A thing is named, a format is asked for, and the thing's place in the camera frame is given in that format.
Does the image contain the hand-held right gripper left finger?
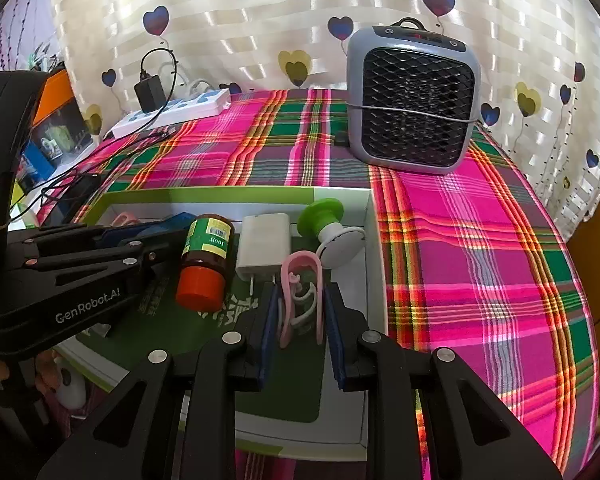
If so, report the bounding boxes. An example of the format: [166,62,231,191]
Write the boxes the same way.
[37,282,281,480]

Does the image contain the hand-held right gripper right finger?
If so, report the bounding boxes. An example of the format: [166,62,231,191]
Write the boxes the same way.
[322,282,563,480]

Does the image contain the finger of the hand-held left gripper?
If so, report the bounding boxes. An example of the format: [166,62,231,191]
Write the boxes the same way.
[25,237,193,286]
[5,222,131,251]

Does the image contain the blue translucent box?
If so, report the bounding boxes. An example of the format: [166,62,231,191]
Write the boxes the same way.
[102,212,197,251]

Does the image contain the brown medicine bottle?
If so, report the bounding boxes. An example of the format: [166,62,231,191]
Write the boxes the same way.
[175,214,236,313]

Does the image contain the green and white box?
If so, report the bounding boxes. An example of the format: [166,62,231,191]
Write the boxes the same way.
[55,185,390,461]

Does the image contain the pink nail clipper frame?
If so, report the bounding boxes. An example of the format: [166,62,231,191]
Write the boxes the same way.
[278,250,326,348]

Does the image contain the white charger plug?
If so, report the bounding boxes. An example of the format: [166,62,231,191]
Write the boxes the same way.
[236,213,292,291]

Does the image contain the black smartphone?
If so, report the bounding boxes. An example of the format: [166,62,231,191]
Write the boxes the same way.
[45,174,103,225]

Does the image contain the blue carton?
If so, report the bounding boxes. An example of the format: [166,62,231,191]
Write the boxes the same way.
[16,140,40,195]

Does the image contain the white round panda gadget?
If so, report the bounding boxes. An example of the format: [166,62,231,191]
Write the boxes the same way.
[55,364,88,412]

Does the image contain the dark storage box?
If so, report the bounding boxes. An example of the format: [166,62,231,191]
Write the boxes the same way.
[34,104,97,163]

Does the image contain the green and white suction gadget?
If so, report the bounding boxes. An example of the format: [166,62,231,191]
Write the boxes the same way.
[297,198,366,278]

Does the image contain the orange storage box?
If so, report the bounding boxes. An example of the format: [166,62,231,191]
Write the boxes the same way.
[30,69,76,127]

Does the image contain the white power strip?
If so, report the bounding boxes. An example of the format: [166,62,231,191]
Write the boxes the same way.
[111,88,231,140]

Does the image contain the pink plaid tablecloth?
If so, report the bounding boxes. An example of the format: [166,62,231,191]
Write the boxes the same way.
[35,87,600,480]

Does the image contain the black power adapter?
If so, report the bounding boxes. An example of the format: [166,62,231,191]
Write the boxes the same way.
[134,75,167,112]

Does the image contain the grey desktop heater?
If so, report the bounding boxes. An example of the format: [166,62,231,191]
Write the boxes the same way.
[346,17,482,176]

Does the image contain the cream heart print curtain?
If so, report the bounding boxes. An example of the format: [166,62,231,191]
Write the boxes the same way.
[50,0,600,241]

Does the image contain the black cables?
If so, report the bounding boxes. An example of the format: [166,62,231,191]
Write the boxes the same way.
[10,127,177,222]

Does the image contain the black adapter cable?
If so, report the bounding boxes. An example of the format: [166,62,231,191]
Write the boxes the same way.
[140,48,179,111]

